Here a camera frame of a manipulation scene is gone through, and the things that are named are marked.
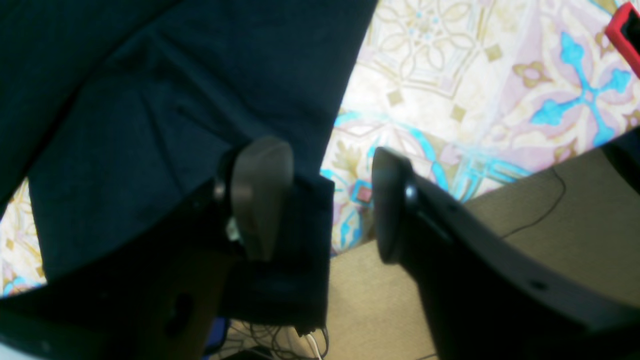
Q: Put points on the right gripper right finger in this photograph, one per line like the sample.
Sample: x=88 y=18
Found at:
x=481 y=296

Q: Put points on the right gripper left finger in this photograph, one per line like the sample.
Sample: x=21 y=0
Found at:
x=156 y=297

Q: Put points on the black T-shirt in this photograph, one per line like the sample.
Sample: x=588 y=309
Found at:
x=116 y=110

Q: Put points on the patterned tablecloth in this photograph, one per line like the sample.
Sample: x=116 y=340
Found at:
x=477 y=93

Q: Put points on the red clamp bottom right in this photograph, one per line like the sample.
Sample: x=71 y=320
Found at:
x=623 y=32

